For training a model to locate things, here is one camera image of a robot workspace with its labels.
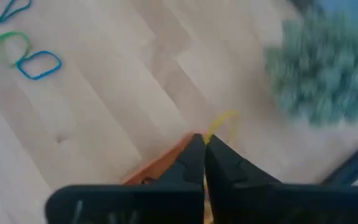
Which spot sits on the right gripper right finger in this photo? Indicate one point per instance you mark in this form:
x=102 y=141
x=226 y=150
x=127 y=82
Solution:
x=275 y=205

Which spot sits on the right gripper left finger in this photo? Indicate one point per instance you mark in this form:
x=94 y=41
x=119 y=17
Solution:
x=151 y=205

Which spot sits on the blue rubber band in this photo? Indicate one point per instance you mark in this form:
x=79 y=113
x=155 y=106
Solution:
x=42 y=52

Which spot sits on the yellow rubber band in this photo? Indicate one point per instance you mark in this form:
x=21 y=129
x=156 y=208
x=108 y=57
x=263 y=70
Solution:
x=221 y=119

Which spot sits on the orange plastic bin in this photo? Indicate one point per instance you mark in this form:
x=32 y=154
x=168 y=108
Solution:
x=157 y=168

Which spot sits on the green plant in white pot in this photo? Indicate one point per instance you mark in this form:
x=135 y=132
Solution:
x=322 y=71

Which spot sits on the green rubber band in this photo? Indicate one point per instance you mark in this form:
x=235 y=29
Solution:
x=11 y=33

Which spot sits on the black table frame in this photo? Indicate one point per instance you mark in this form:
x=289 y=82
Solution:
x=353 y=161

